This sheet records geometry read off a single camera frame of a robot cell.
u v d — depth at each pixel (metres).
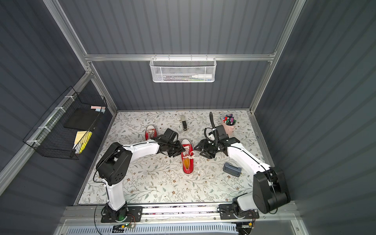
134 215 0.73
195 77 0.91
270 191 0.43
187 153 0.89
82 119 0.77
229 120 0.96
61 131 0.72
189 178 0.86
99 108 0.85
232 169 0.85
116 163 0.50
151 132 1.02
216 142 0.68
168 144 0.75
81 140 0.62
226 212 0.73
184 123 1.06
